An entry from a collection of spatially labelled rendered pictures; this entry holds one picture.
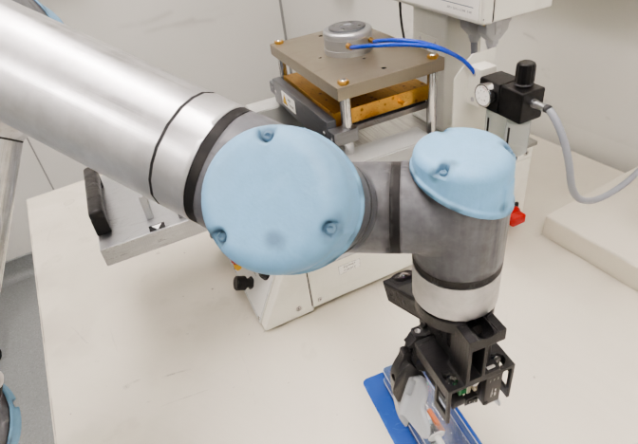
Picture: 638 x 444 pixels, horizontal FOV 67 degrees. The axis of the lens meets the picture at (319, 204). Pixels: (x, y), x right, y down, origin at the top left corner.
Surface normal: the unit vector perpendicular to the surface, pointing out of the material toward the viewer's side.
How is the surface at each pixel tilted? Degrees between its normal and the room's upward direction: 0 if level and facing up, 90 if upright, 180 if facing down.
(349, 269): 90
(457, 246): 93
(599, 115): 90
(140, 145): 65
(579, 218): 0
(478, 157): 1
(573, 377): 0
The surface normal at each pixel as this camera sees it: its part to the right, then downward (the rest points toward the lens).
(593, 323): -0.11, -0.81
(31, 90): -0.26, 0.11
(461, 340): -0.93, 0.29
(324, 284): 0.42, 0.48
